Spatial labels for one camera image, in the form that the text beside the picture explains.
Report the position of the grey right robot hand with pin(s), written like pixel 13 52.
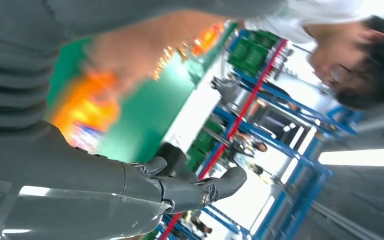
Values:
pixel 62 172

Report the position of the fluorescent ceiling light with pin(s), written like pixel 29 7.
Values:
pixel 361 157

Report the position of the red post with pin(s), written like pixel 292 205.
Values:
pixel 249 101

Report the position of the person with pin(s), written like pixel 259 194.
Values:
pixel 361 66

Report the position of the green storage crate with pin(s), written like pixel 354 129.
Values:
pixel 251 53
pixel 205 142

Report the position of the blue metal shelving rack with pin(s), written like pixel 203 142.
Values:
pixel 231 116

